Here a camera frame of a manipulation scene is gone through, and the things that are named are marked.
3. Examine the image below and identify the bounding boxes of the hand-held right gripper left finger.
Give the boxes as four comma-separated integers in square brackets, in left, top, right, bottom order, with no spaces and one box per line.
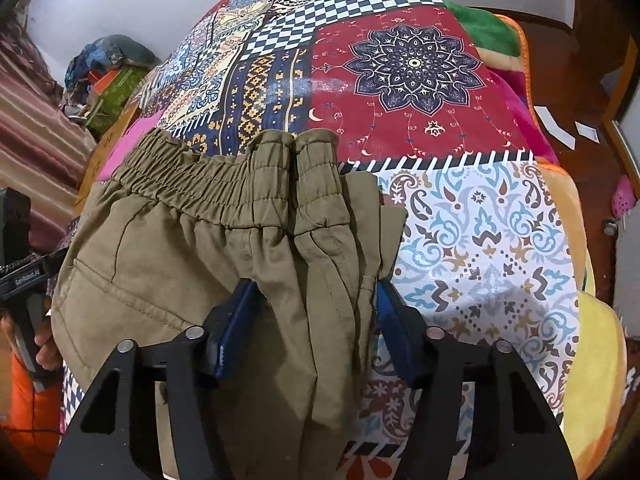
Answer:
[47,277,261,480]

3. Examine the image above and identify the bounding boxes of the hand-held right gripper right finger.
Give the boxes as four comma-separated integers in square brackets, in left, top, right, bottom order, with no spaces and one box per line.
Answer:
[375,280,578,480]

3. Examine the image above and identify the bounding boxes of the olive green pants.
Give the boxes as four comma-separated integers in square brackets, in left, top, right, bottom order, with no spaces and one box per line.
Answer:
[50,127,409,480]

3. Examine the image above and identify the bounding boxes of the person's left hand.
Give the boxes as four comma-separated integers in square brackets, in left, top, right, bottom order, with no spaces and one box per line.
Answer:
[35,304,64,372]

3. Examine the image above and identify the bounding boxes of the orange cloth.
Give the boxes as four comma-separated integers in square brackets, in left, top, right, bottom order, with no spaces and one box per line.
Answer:
[7,359,69,437]

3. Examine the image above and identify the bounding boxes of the striped red curtain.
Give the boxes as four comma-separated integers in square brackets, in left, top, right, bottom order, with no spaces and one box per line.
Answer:
[0,7,97,203]

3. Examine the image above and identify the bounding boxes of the wooden lap desk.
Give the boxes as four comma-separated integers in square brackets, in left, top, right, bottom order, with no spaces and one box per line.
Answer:
[97,105,139,154]

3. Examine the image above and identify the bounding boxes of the pink cloth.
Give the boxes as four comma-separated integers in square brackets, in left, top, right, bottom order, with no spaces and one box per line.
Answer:
[97,110,167,187]

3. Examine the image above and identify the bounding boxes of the colourful fleece blanket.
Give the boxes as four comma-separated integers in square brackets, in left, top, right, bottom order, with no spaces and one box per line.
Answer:
[447,2,629,480]

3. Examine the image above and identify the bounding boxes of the orange box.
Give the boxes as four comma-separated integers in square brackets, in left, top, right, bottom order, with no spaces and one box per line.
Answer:
[89,72,119,94]

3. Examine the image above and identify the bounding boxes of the green patterned bag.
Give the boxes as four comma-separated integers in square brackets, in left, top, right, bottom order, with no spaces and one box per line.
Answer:
[84,66,152,132]

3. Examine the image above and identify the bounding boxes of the patchwork patterned bed cover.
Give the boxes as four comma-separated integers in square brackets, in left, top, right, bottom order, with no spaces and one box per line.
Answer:
[62,0,582,480]

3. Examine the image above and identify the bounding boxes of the white appliance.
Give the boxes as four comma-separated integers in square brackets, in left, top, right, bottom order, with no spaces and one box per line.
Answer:
[602,215,640,322]

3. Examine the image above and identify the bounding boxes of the pile of clothes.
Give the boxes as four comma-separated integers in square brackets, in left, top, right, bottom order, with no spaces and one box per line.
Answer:
[64,34,162,111]

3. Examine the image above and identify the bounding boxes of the pink slipper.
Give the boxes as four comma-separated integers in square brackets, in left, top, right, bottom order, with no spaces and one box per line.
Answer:
[612,176,640,217]

